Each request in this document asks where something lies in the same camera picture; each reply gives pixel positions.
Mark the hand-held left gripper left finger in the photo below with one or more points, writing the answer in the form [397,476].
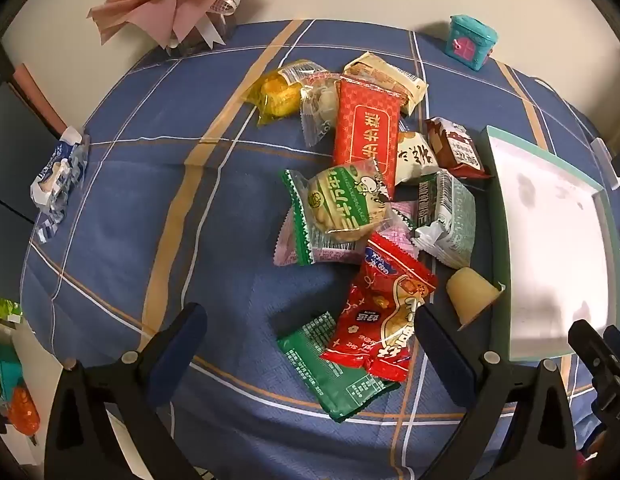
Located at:
[182,340]

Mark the yellow clear cake packet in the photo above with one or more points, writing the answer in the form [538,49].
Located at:
[277,95]

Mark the blue white tissue packet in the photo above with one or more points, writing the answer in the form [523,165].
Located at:
[60,170]

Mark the green white snack packet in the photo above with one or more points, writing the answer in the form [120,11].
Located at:
[452,215]

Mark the beige orange snack packet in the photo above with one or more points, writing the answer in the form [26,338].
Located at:
[384,72]

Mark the long red gold-patterned packet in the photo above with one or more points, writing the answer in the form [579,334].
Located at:
[367,135]

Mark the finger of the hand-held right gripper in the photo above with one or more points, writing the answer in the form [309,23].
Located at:
[618,342]
[587,347]

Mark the colourful plastic toy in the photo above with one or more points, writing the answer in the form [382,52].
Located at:
[10,390]

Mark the pink flower bouquet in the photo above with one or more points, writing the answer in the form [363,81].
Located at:
[155,5]

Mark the dark cabinet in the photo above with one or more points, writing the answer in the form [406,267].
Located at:
[5,120]

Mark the reddish brown board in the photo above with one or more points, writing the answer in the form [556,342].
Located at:
[40,100]

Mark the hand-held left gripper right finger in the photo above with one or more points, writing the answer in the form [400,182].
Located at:
[442,355]

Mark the green printed bag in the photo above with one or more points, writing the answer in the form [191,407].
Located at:
[2,310]

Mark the cream calligraphy snack packet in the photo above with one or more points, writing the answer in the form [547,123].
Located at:
[417,157]

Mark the green clear biscuit packet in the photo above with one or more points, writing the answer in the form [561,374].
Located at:
[340,200]

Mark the pale yellow jelly cup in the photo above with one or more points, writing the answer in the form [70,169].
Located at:
[472,292]

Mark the white power strip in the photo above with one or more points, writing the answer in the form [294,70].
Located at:
[604,157]

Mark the teal toy house box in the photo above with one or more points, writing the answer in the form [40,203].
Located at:
[472,42]

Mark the clear white pastry packet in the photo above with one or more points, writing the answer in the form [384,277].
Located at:
[322,102]

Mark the white box with teal rim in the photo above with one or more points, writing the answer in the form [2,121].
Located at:
[544,240]

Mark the red cartoon snack packet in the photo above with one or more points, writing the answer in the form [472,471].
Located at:
[384,310]

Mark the green foil snack packet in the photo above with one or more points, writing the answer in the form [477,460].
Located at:
[325,370]

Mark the brown white snack packet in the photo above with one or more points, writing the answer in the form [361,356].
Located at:
[457,147]

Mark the pink snack packet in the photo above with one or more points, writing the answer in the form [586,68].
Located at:
[402,225]

